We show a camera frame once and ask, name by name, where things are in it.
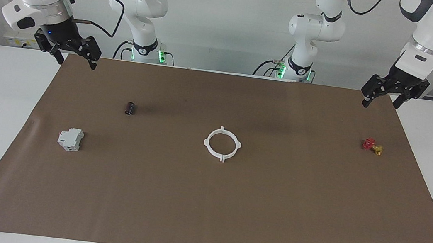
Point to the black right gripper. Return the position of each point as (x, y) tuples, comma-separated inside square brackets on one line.
[(61, 35)]

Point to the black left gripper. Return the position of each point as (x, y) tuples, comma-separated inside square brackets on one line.
[(403, 84)]

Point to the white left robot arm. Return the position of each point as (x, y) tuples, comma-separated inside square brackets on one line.
[(316, 28)]

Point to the black cylindrical capacitor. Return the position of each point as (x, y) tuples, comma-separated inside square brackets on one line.
[(130, 109)]

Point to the white circuit breaker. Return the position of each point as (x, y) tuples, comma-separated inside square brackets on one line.
[(70, 139)]

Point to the brown table mat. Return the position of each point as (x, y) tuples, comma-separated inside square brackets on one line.
[(205, 203)]

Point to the white wall power strip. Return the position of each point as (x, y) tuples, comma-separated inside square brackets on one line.
[(14, 39)]

